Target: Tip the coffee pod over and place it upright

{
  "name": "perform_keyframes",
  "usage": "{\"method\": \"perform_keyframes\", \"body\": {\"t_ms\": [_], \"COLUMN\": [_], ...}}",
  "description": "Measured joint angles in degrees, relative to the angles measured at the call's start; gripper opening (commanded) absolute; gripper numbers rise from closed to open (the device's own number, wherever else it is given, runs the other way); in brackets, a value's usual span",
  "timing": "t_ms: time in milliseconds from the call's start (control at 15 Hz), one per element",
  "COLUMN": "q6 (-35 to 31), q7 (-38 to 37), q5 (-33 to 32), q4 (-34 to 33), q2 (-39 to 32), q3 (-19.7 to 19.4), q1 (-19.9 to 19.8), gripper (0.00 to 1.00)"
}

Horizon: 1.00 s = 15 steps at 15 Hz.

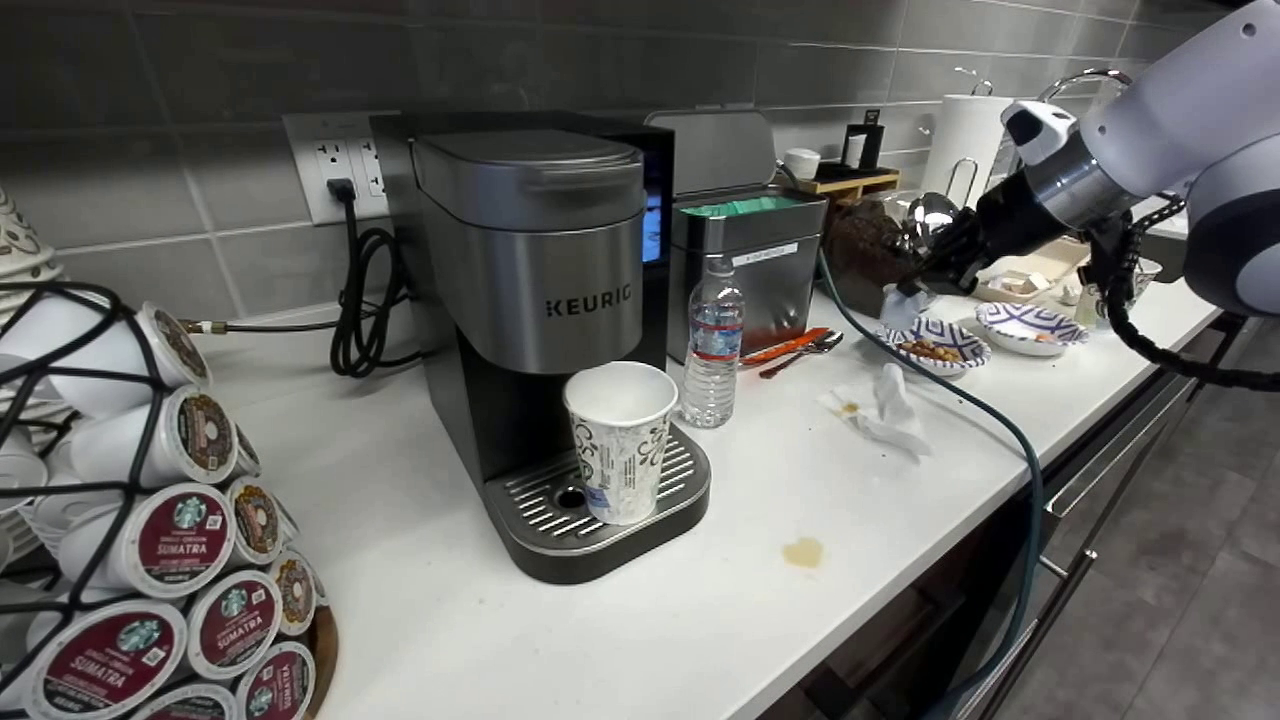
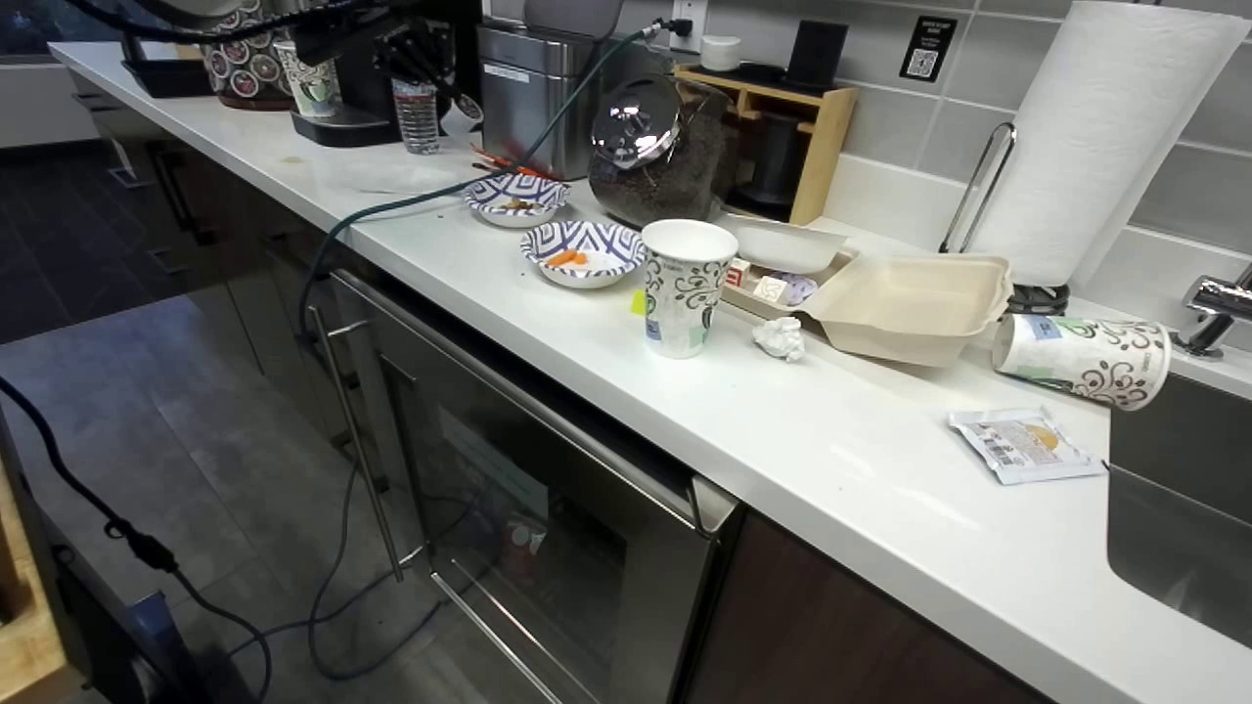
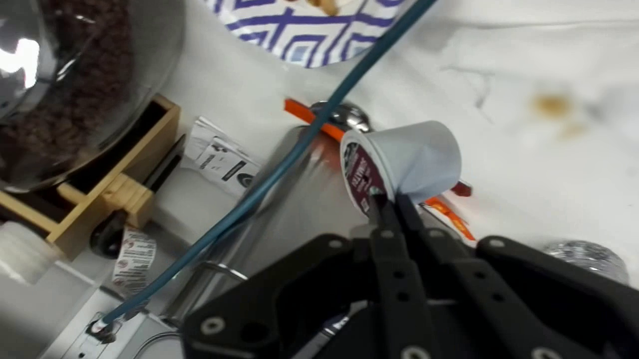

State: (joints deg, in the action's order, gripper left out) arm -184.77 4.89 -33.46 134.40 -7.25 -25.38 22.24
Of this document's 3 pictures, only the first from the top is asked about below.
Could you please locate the silver box with green top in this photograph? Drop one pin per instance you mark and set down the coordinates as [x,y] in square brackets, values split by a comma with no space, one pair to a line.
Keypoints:
[772,261]

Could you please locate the dark brown basket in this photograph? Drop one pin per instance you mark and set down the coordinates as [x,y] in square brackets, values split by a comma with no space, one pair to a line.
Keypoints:
[860,247]

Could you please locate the silver Keurig coffee machine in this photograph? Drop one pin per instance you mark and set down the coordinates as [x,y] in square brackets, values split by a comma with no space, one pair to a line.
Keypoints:
[546,304]

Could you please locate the chrome faucet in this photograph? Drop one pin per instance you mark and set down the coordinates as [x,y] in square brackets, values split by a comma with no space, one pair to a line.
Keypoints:
[1085,82]

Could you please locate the clear plastic water bottle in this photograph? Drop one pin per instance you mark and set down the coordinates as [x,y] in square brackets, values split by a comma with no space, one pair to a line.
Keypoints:
[709,346]

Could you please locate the brown-lid white coffee pod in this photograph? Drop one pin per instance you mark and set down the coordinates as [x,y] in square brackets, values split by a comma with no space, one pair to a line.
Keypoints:
[258,521]
[105,348]
[175,435]

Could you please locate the small wooden tray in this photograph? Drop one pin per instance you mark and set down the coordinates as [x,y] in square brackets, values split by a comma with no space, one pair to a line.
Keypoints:
[860,183]

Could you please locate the blue patterned ceramic bowl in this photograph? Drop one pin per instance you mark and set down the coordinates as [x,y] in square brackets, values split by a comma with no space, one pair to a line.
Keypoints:
[946,348]

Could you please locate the crumpled white napkin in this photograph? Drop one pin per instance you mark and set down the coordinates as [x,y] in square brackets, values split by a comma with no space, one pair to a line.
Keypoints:
[895,412]

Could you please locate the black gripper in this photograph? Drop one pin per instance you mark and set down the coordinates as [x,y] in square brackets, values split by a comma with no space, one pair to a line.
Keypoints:
[1007,223]

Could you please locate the blue patterned ceramic plate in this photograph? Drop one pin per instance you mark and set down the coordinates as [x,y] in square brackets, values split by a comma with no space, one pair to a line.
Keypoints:
[1024,326]

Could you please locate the white wall power outlet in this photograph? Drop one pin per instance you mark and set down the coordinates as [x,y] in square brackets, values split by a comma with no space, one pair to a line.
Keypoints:
[327,153]

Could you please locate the dark glass bottle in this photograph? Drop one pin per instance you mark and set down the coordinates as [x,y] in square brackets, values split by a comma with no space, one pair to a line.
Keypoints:
[867,141]

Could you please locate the beige crumpled paper bag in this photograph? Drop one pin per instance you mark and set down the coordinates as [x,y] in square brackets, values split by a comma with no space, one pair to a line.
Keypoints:
[1043,283]

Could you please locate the white lattice basket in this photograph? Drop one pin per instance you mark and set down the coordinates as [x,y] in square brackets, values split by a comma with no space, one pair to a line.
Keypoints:
[21,247]

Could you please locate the patterned paper cup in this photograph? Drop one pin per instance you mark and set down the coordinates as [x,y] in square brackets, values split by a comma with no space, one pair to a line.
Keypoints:
[622,440]

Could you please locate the shiny metal pot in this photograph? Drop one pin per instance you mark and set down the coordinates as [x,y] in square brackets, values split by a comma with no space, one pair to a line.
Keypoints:
[935,216]

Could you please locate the small white cup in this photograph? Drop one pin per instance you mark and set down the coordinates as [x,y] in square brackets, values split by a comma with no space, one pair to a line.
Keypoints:
[803,167]

